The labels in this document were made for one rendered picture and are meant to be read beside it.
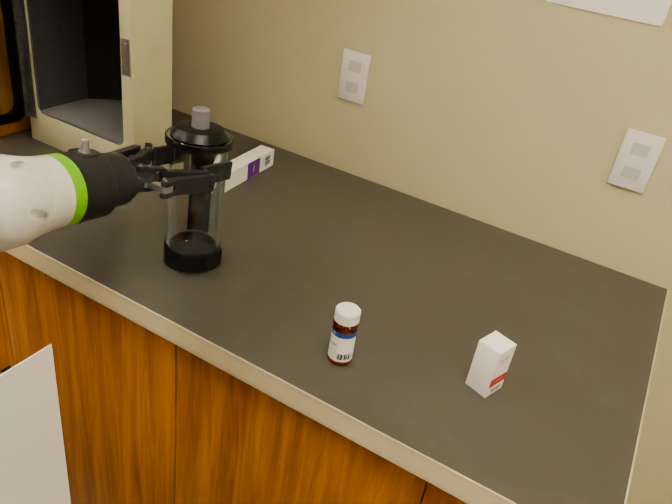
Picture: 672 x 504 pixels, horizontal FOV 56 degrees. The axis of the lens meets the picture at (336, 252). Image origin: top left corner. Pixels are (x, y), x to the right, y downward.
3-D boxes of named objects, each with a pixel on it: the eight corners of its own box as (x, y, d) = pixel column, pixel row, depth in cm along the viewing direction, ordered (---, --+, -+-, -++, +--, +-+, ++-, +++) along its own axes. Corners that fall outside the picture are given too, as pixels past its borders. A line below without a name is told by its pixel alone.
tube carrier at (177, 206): (189, 231, 116) (196, 119, 106) (236, 252, 113) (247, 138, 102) (146, 251, 108) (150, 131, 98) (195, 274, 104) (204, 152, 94)
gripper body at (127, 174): (123, 165, 82) (172, 156, 89) (76, 146, 85) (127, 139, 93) (118, 218, 84) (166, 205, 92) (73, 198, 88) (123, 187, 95)
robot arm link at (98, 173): (35, 217, 83) (85, 241, 80) (38, 131, 79) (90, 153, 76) (72, 208, 89) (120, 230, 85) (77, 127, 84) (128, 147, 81)
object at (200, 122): (196, 134, 107) (198, 96, 103) (239, 150, 103) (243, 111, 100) (157, 145, 99) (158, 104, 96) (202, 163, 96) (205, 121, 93)
